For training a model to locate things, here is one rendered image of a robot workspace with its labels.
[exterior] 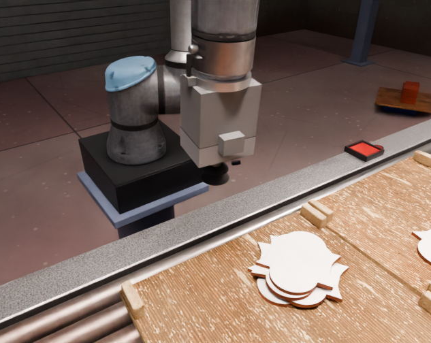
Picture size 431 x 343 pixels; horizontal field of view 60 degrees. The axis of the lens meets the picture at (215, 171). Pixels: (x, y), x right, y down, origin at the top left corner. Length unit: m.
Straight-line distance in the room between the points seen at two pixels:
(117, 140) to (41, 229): 1.54
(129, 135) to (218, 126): 0.47
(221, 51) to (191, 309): 0.39
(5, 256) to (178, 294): 1.74
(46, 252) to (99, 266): 1.50
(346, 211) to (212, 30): 0.54
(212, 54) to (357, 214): 0.53
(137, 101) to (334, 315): 0.58
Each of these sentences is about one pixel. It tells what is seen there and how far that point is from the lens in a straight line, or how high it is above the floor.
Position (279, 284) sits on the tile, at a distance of 0.61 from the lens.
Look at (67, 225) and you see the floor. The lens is 2.37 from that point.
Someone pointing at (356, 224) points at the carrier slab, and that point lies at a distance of 0.82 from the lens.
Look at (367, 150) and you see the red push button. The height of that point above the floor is 0.93.
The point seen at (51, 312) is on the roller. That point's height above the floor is 0.92.
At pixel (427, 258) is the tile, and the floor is 0.94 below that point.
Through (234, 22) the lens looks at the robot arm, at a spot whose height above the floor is 1.35.
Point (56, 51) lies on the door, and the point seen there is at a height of 0.26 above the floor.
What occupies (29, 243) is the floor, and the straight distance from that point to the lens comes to 2.33.
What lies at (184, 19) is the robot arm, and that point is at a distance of 0.85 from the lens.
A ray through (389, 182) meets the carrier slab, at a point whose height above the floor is 0.94.
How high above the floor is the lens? 1.43
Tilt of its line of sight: 32 degrees down
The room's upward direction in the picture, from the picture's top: straight up
